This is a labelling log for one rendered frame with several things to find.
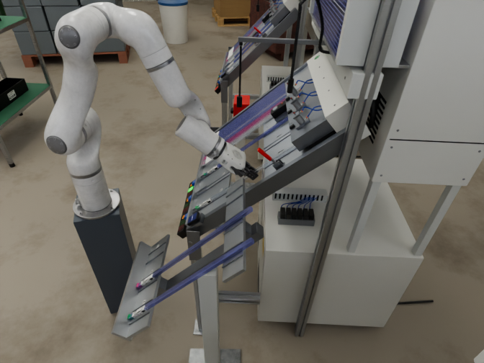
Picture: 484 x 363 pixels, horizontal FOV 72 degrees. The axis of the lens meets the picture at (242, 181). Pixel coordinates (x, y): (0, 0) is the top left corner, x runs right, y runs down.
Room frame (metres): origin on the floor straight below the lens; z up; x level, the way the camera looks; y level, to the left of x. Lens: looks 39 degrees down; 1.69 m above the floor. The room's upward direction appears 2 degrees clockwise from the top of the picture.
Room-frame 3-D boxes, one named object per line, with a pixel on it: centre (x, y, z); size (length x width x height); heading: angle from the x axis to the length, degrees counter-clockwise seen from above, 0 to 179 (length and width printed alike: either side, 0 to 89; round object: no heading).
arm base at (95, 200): (1.04, 0.62, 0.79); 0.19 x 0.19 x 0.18
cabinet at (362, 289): (1.23, -0.43, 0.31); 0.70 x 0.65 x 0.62; 179
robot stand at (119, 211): (1.04, 0.62, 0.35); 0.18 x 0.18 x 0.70; 18
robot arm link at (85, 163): (1.07, 0.62, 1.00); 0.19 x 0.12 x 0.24; 174
